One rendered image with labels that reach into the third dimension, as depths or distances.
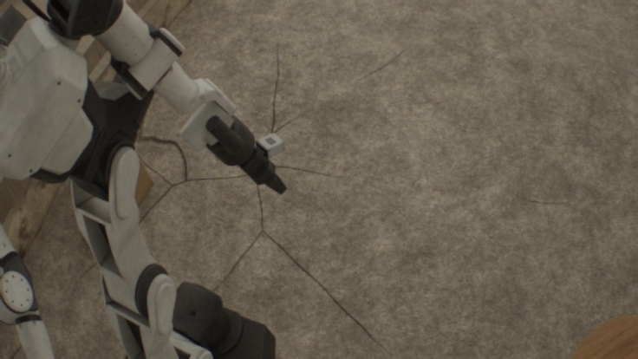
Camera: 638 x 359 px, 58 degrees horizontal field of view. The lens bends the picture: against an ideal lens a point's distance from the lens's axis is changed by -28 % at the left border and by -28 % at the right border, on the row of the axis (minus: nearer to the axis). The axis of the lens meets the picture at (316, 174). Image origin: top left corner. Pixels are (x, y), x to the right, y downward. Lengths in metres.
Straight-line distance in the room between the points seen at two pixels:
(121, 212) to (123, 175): 0.08
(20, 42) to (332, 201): 1.47
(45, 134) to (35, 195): 1.61
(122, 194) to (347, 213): 1.06
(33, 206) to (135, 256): 1.28
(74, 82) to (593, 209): 1.71
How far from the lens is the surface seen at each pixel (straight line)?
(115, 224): 1.45
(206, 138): 1.54
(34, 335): 1.19
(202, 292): 1.91
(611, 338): 1.85
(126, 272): 1.57
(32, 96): 1.15
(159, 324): 1.65
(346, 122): 2.54
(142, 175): 2.57
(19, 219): 2.76
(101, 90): 1.46
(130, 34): 1.28
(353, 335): 2.13
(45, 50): 1.14
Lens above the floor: 1.93
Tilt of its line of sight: 52 degrees down
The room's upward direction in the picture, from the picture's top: 21 degrees counter-clockwise
